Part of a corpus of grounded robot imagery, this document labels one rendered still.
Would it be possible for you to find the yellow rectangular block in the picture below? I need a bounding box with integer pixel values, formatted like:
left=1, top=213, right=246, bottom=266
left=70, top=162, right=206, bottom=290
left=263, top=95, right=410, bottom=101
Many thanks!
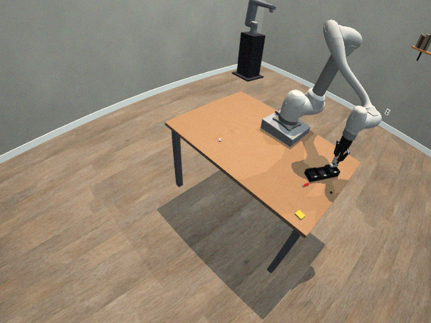
left=295, top=210, right=305, bottom=220

